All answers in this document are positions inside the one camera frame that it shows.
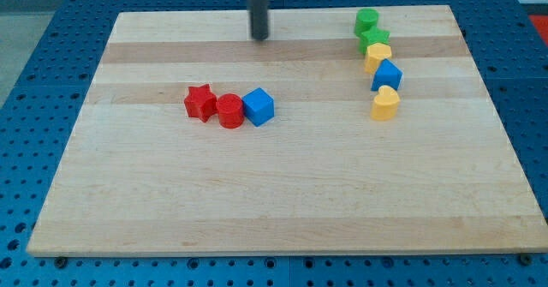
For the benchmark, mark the red star block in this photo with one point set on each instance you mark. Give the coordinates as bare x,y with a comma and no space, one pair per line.
201,103

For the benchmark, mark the green star block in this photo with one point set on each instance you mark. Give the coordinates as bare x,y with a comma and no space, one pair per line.
372,36

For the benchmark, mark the blue cube block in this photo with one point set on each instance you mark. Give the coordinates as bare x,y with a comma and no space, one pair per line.
258,106

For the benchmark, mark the red cylinder block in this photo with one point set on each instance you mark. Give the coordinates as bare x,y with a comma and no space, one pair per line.
230,111

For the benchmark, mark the yellow heart block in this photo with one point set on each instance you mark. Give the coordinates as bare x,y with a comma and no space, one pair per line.
385,104

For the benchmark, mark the blue pentagon block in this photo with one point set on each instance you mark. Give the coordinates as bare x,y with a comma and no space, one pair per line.
387,74

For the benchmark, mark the yellow hexagon block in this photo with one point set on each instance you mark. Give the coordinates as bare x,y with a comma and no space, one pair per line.
375,54

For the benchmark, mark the light wooden board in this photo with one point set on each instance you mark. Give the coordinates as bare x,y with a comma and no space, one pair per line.
139,177

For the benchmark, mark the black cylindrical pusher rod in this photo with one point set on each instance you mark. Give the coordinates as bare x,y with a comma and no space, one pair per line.
258,19

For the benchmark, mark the green cylinder block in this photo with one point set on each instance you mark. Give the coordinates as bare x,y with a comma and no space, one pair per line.
365,19

